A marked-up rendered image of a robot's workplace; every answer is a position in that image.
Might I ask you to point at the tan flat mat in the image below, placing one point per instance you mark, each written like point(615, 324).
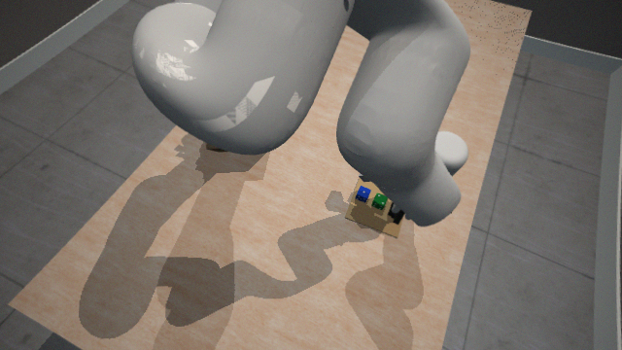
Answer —
point(367, 215)

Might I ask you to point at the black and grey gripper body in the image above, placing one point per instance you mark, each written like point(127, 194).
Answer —
point(396, 210)

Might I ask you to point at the blue die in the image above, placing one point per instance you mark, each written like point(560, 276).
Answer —
point(363, 194)

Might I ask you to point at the green die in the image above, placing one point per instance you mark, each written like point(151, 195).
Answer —
point(379, 201)

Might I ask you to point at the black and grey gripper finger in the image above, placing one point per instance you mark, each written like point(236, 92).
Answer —
point(398, 216)

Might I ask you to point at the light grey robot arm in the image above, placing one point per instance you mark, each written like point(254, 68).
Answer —
point(249, 87)

